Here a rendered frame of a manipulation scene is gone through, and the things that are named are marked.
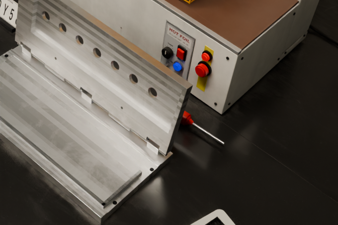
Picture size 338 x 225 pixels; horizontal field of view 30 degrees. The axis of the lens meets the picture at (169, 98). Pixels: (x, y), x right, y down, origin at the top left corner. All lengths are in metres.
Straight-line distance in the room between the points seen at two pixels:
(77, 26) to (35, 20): 0.13
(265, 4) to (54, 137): 0.52
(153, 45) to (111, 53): 0.18
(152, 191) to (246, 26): 0.38
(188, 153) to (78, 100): 0.26
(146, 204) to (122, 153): 0.12
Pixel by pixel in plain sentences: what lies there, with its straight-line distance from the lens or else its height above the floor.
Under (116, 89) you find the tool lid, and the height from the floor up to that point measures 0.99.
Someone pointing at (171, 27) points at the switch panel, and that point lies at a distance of 1.32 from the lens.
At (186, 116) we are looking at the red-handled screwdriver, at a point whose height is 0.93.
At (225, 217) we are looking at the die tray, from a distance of 1.22.
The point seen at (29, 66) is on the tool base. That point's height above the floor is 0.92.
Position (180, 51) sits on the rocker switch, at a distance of 1.32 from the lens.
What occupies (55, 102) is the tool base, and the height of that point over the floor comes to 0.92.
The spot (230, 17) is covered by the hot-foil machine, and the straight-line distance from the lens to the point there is 1.31.
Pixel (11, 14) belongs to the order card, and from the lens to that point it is 1.51.
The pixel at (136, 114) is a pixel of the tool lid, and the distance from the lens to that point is 1.24.
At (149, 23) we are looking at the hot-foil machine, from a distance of 1.36.
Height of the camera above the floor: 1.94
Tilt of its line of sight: 49 degrees down
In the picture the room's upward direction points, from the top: 10 degrees clockwise
